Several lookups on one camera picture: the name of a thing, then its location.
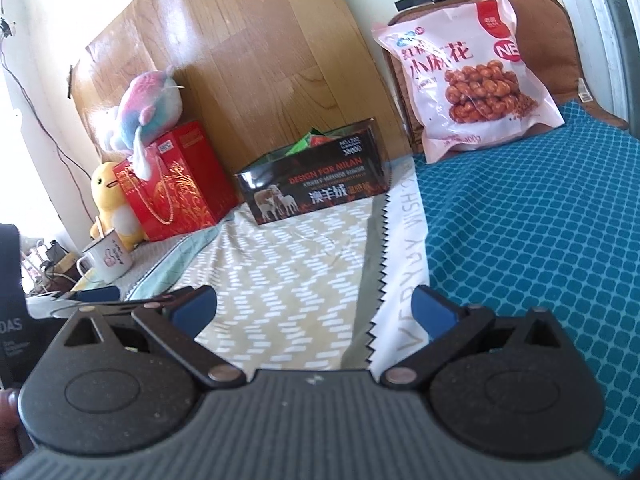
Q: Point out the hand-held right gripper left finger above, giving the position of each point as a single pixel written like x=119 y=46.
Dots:
x=192 y=307

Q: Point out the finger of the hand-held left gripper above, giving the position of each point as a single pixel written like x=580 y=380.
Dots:
x=100 y=294

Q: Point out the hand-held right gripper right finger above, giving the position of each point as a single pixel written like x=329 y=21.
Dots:
x=435 y=310

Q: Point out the black printed cardboard box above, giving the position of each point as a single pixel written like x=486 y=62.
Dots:
x=310 y=185

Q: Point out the bright green snack packet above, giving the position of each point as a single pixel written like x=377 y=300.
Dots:
x=299 y=147

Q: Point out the red snack packet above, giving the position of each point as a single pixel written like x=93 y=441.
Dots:
x=320 y=140

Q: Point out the person's left hand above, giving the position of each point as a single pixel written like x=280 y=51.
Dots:
x=9 y=420

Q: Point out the white enamel mug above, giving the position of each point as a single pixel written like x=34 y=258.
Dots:
x=107 y=260

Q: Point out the cluttered side table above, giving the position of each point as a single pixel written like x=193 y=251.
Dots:
x=50 y=265

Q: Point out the thin wooden stick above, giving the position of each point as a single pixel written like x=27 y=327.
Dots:
x=102 y=227

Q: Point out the yellow duck plush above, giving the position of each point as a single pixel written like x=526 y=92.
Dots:
x=112 y=200

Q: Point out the blue patterned blanket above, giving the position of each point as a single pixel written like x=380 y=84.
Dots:
x=525 y=240

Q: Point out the red gift box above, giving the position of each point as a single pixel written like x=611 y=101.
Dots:
x=185 y=190

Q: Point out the pastel unicorn plush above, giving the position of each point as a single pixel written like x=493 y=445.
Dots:
x=142 y=110

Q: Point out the large pink snack bag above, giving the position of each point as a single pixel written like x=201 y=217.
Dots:
x=465 y=85

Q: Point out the wooden board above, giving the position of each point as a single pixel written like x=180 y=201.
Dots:
x=260 y=60

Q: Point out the brown seat cushion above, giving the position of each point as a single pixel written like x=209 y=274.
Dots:
x=550 y=40

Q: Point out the white window frame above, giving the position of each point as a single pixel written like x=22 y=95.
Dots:
x=600 y=35

